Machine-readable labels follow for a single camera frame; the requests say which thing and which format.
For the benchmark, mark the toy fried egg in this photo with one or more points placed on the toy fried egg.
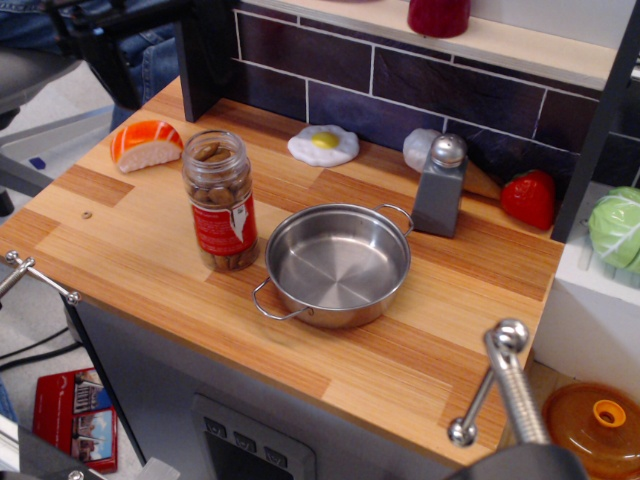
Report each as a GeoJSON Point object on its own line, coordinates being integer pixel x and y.
{"type": "Point", "coordinates": [324, 146]}

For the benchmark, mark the grey salt shaker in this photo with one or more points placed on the grey salt shaker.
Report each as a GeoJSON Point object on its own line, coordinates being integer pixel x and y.
{"type": "Point", "coordinates": [438, 197]}

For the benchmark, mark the stainless steel pot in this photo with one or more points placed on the stainless steel pot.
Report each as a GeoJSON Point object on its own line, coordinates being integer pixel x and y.
{"type": "Point", "coordinates": [335, 265]}

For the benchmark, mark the person leg in jeans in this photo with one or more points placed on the person leg in jeans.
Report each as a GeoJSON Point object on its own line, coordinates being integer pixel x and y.
{"type": "Point", "coordinates": [150, 56]}

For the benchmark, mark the red booklet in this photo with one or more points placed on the red booklet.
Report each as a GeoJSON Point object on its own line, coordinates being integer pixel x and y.
{"type": "Point", "coordinates": [74, 413]}

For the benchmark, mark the green toy cabbage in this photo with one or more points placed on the green toy cabbage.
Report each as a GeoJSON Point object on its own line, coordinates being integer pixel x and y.
{"type": "Point", "coordinates": [614, 228]}

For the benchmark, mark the dark red cup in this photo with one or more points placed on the dark red cup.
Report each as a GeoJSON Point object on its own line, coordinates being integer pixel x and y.
{"type": "Point", "coordinates": [439, 18]}

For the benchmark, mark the orange pot lid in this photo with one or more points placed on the orange pot lid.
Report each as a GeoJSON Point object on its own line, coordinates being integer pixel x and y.
{"type": "Point", "coordinates": [600, 425]}

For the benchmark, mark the red toy strawberry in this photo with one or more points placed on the red toy strawberry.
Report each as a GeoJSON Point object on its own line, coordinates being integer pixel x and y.
{"type": "Point", "coordinates": [530, 198]}

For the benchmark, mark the right metal clamp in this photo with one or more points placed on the right metal clamp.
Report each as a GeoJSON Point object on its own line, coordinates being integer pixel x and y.
{"type": "Point", "coordinates": [533, 456]}

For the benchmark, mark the clear almond jar red label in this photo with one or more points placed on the clear almond jar red label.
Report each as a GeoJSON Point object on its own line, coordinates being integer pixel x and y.
{"type": "Point", "coordinates": [217, 175]}

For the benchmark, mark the grey oven control panel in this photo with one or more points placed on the grey oven control panel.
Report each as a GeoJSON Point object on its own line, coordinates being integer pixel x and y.
{"type": "Point", "coordinates": [239, 447]}

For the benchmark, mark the left metal clamp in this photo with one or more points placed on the left metal clamp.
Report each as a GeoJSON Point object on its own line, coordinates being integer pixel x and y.
{"type": "Point", "coordinates": [26, 267]}

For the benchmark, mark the toy ice cream cone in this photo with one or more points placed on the toy ice cream cone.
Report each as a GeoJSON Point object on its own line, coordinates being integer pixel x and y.
{"type": "Point", "coordinates": [416, 147]}

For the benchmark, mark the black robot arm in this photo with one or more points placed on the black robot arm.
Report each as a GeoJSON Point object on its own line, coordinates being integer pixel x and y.
{"type": "Point", "coordinates": [95, 38]}

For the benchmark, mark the toy salmon sushi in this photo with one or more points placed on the toy salmon sushi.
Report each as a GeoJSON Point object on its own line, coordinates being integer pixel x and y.
{"type": "Point", "coordinates": [144, 144]}

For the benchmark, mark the metal clamp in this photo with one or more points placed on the metal clamp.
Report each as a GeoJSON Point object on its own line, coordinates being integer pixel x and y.
{"type": "Point", "coordinates": [26, 267]}
{"type": "Point", "coordinates": [533, 456]}

